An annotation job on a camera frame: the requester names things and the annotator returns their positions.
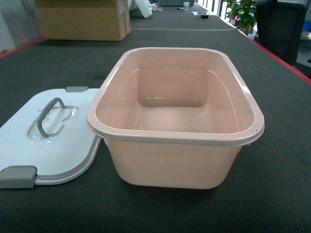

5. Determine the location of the white box lid grey handle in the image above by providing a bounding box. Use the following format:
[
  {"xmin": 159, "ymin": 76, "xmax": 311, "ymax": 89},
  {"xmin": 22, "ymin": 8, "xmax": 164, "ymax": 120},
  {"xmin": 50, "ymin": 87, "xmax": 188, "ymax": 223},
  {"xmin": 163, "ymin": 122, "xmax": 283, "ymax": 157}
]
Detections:
[{"xmin": 0, "ymin": 87, "xmax": 101, "ymax": 189}]

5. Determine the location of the pink plastic storage box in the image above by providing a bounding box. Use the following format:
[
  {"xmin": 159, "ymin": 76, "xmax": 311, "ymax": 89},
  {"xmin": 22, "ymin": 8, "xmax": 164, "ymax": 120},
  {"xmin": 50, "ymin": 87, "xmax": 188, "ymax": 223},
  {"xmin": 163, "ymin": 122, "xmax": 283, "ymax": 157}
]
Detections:
[{"xmin": 86, "ymin": 47, "xmax": 265, "ymax": 189}]

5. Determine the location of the potted green plant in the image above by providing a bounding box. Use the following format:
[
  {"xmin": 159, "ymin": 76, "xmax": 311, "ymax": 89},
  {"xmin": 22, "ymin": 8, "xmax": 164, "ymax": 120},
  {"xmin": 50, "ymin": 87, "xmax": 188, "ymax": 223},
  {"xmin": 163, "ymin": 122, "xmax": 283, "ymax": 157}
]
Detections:
[{"xmin": 226, "ymin": 0, "xmax": 257, "ymax": 35}]

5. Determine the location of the white paper cup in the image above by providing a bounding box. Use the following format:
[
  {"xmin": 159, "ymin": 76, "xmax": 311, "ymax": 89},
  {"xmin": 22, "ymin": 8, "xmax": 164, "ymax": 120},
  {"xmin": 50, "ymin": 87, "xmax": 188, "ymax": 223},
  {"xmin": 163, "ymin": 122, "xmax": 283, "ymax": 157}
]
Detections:
[{"xmin": 183, "ymin": 2, "xmax": 190, "ymax": 11}]

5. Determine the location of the cardboard box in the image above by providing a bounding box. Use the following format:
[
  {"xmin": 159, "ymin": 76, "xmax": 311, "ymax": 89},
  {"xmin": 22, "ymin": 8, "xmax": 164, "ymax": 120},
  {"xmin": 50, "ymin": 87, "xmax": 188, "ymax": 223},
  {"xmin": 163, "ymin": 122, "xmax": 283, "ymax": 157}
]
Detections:
[{"xmin": 35, "ymin": 0, "xmax": 131, "ymax": 41}]

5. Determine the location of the dark grey table mat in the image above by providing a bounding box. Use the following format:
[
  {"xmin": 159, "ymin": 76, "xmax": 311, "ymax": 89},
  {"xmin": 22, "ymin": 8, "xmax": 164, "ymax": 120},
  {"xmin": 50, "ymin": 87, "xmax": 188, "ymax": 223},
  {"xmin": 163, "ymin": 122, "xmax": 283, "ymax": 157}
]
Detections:
[{"xmin": 0, "ymin": 7, "xmax": 311, "ymax": 233}]

